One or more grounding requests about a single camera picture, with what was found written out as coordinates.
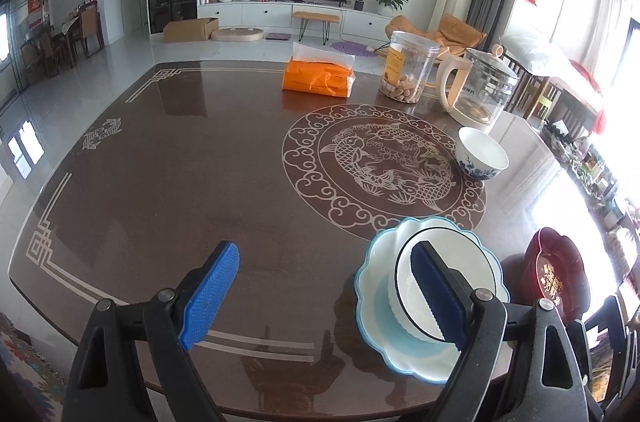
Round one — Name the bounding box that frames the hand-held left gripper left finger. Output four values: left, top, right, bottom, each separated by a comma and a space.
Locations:
60, 241, 240, 422

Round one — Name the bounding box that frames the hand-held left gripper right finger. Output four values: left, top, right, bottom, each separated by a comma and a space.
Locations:
410, 241, 591, 422

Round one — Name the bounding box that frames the white ribbed bowl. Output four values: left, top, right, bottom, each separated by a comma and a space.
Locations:
387, 227, 505, 343

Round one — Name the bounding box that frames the scalloped white and blue bowl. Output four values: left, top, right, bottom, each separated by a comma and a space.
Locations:
354, 215, 511, 385

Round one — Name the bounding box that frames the red flower-shaped plate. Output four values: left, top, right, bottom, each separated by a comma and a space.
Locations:
525, 226, 592, 323

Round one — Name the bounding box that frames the blue and white porcelain bowl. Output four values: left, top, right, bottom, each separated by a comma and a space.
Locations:
454, 126, 509, 181

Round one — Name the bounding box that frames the black mesh chair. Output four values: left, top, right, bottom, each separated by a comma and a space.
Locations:
567, 295, 633, 422

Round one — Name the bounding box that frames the floral sofa cover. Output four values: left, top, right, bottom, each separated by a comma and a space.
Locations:
0, 312, 66, 422

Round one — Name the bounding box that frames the glass kettle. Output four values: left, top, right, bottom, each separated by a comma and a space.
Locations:
436, 44, 520, 134

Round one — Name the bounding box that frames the clear plastic nut jar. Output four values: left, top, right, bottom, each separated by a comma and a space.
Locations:
378, 30, 441, 104

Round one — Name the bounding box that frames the orange tissue pack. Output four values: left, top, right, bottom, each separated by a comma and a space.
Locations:
281, 42, 357, 99

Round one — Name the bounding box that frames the red cloth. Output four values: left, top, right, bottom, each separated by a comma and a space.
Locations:
570, 60, 608, 135

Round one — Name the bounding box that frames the white pillow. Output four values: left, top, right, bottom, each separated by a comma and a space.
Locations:
501, 33, 576, 76

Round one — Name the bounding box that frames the purple round floor mat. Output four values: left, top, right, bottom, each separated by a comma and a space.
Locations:
331, 41, 376, 58

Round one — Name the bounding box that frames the round beige floor cushion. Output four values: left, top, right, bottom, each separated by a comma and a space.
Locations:
211, 27, 266, 43

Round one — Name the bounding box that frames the orange lounge chair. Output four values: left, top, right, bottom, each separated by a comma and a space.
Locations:
385, 13, 487, 58

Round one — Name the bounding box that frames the cardboard box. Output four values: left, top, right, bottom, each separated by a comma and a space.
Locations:
162, 17, 220, 44

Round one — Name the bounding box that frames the white television cabinet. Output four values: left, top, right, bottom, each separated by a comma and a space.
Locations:
197, 0, 401, 40

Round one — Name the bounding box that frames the wooden dining chair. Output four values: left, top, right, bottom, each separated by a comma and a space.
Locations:
79, 8, 106, 59

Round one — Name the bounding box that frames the wooden bench with metal legs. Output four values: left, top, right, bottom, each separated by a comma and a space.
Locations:
291, 11, 341, 46

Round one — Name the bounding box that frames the dining table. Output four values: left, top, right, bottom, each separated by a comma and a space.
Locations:
47, 20, 83, 68

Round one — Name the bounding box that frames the white curtain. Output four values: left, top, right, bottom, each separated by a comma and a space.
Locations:
582, 0, 631, 76

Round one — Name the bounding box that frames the wooden slatted frame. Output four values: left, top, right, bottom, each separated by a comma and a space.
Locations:
500, 52, 603, 128

